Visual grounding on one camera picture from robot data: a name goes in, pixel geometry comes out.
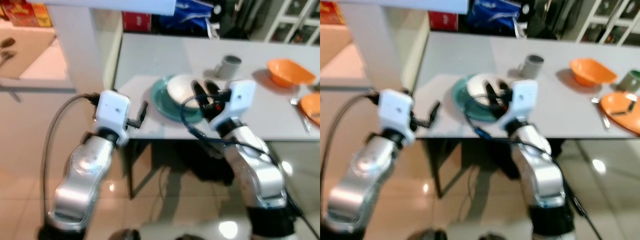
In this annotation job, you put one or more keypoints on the black chair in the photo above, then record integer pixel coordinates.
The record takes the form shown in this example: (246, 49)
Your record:
(245, 17)
(550, 17)

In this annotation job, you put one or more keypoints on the grey mug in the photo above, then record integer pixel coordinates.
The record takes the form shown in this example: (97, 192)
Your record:
(229, 67)
(531, 66)

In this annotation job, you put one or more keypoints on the teal round plate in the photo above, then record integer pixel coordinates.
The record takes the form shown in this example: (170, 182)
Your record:
(461, 100)
(162, 102)

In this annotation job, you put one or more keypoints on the red box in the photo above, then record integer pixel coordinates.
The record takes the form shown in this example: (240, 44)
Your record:
(442, 21)
(136, 21)

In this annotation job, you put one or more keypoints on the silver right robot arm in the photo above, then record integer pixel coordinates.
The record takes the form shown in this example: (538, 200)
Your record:
(255, 170)
(542, 172)

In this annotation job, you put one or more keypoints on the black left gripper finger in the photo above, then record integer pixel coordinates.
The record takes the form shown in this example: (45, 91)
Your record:
(143, 112)
(434, 113)

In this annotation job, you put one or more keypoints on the dark right robot foot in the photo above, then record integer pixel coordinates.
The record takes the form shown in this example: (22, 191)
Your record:
(494, 237)
(187, 237)

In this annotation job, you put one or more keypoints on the grey dining table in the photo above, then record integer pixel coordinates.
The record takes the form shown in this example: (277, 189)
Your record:
(150, 55)
(450, 55)

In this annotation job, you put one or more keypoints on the green mug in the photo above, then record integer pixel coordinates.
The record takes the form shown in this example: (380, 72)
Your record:
(631, 81)

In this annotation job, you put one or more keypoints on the red and yellow carton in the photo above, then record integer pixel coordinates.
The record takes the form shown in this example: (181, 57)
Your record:
(331, 12)
(25, 12)

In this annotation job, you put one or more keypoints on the orange plate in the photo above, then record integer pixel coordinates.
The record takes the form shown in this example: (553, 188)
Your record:
(312, 107)
(622, 117)

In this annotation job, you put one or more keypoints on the blue bag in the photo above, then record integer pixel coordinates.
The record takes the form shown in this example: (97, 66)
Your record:
(495, 15)
(187, 17)

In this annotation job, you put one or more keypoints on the dark robot foot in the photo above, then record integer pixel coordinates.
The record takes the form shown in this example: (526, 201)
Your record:
(124, 235)
(494, 237)
(187, 237)
(427, 235)

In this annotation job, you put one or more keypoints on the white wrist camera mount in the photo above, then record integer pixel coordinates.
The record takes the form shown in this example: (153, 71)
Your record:
(522, 102)
(240, 100)
(112, 110)
(395, 112)

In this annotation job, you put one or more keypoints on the dark left robot foot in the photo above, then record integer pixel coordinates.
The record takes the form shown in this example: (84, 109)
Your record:
(427, 235)
(124, 235)

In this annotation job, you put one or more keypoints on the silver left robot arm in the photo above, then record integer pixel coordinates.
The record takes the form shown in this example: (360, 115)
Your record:
(82, 170)
(362, 170)

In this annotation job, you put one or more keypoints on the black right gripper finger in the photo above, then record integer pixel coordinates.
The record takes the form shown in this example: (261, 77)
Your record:
(215, 86)
(200, 91)
(504, 89)
(491, 95)

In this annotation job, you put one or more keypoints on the orange bowl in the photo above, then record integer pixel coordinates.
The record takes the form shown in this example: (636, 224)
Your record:
(590, 71)
(287, 72)

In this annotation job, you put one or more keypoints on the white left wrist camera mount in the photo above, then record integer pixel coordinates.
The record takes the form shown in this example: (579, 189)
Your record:
(112, 110)
(395, 112)

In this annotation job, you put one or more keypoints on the white glass door cabinet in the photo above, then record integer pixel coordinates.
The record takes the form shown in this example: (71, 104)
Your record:
(295, 22)
(607, 22)

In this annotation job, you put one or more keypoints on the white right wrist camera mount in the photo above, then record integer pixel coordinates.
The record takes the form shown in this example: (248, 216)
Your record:
(240, 100)
(522, 102)

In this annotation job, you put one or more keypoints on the white bowl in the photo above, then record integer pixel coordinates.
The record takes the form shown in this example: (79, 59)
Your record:
(181, 90)
(477, 87)

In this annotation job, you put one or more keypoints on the silver fork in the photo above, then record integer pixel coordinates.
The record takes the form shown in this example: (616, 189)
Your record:
(302, 116)
(601, 114)

